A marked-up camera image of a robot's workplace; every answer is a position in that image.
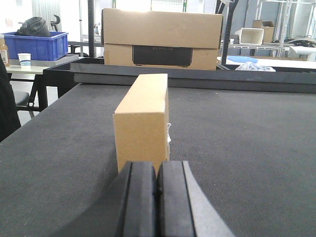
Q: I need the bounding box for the small brown cardboard package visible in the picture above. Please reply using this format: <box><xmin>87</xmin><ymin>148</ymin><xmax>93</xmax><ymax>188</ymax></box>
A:
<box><xmin>113</xmin><ymin>74</ymin><xmax>170</xmax><ymax>171</ymax></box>

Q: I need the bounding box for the metal wire shelf rack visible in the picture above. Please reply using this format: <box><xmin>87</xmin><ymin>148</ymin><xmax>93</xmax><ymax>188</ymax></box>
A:
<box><xmin>222</xmin><ymin>0</ymin><xmax>316</xmax><ymax>57</ymax></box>

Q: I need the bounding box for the blue plastic crate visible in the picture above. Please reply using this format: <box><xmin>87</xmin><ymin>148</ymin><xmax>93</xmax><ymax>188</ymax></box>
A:
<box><xmin>3</xmin><ymin>32</ymin><xmax>68</xmax><ymax>61</ymax></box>

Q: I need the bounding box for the amber bottle with label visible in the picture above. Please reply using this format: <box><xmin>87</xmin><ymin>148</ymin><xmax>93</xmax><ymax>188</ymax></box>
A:
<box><xmin>0</xmin><ymin>36</ymin><xmax>10</xmax><ymax>67</ymax></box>

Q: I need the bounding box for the black bag in crate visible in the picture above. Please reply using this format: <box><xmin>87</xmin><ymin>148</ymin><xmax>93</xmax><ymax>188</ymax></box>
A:
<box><xmin>14</xmin><ymin>17</ymin><xmax>50</xmax><ymax>38</ymax></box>

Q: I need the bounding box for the white rectangular bin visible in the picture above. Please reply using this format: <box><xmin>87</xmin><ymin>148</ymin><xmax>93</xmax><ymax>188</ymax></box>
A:
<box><xmin>235</xmin><ymin>28</ymin><xmax>264</xmax><ymax>45</ymax></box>

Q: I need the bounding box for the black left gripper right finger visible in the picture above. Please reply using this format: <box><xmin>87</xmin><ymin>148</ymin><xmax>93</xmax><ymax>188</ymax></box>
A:
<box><xmin>158</xmin><ymin>161</ymin><xmax>234</xmax><ymax>237</ymax></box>

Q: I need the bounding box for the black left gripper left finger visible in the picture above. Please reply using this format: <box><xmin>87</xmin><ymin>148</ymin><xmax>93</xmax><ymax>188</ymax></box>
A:
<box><xmin>114</xmin><ymin>161</ymin><xmax>157</xmax><ymax>237</ymax></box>

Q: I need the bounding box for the white paper cup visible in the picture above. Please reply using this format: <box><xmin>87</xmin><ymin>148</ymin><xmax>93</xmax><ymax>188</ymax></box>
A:
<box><xmin>18</xmin><ymin>53</ymin><xmax>31</xmax><ymax>68</ymax></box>

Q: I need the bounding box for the small distant cardboard box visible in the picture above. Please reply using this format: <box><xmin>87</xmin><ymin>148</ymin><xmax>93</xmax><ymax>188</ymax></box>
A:
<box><xmin>252</xmin><ymin>20</ymin><xmax>275</xmax><ymax>43</ymax></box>

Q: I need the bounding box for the dark grey foam barrier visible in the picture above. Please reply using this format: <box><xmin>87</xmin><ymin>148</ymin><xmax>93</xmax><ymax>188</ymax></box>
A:
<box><xmin>70</xmin><ymin>63</ymin><xmax>316</xmax><ymax>94</ymax></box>

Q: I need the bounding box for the large brown cardboard box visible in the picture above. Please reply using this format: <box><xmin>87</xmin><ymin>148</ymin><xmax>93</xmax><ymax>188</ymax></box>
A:
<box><xmin>102</xmin><ymin>8</ymin><xmax>223</xmax><ymax>70</ymax></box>

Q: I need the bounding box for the black office chair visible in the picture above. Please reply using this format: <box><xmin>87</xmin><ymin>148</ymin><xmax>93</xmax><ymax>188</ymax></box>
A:
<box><xmin>0</xmin><ymin>58</ymin><xmax>21</xmax><ymax>141</ymax></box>

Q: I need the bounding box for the crumpled clear plastic bag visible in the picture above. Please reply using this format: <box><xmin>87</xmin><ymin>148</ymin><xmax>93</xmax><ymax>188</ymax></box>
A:
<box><xmin>235</xmin><ymin>62</ymin><xmax>276</xmax><ymax>72</ymax></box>

